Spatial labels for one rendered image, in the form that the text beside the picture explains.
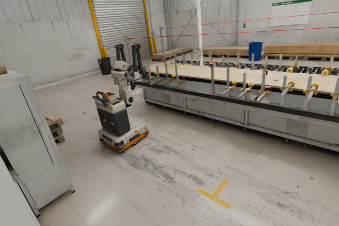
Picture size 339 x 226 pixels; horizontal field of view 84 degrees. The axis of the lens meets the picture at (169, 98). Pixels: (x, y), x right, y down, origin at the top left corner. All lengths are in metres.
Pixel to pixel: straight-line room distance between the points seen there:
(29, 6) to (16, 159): 7.85
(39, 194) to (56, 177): 0.22
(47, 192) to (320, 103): 3.47
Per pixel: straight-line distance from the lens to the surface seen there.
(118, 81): 3.19
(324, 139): 3.31
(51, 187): 2.82
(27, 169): 1.58
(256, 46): 8.50
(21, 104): 1.44
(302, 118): 2.95
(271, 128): 3.38
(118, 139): 3.15
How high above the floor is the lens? 1.89
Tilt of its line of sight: 22 degrees down
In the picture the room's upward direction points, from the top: 7 degrees counter-clockwise
